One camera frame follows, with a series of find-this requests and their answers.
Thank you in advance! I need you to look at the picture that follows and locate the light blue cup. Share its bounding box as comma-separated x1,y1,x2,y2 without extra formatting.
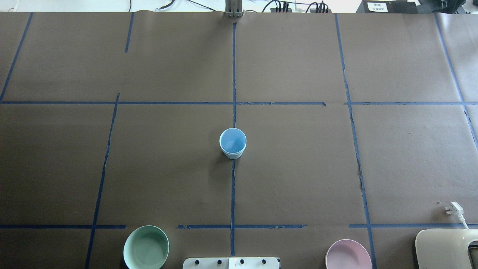
221,148,245,160

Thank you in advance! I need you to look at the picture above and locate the white plug and cord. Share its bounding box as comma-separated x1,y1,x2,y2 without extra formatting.
444,202,469,229

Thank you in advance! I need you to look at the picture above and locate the green bowl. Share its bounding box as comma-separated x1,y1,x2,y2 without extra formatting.
123,225,170,269

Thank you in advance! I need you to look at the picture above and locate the black power box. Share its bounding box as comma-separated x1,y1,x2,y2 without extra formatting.
356,0,418,14

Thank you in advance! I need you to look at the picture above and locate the white camera pillar mount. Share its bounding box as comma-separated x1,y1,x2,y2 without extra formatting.
182,257,281,269

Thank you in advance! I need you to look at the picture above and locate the aluminium frame post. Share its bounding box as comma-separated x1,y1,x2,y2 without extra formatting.
224,0,244,18

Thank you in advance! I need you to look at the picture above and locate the cream toaster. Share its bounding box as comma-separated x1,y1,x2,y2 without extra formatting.
415,228,478,269

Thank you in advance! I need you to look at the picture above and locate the pink bowl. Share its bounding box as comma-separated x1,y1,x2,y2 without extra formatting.
325,239,372,269

